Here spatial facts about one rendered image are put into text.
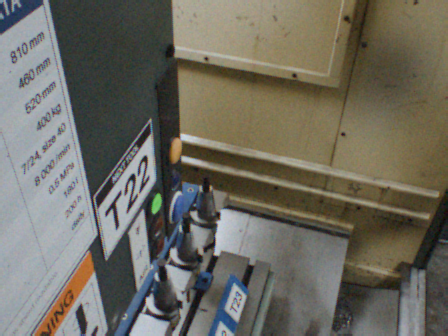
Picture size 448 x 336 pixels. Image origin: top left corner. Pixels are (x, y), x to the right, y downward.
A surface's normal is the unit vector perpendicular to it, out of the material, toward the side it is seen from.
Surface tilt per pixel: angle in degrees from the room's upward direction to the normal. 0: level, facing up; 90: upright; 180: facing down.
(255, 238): 24
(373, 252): 90
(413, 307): 0
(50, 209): 90
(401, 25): 91
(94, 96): 90
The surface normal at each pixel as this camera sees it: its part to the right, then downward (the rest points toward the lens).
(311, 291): -0.08, -0.42
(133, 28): 0.96, 0.22
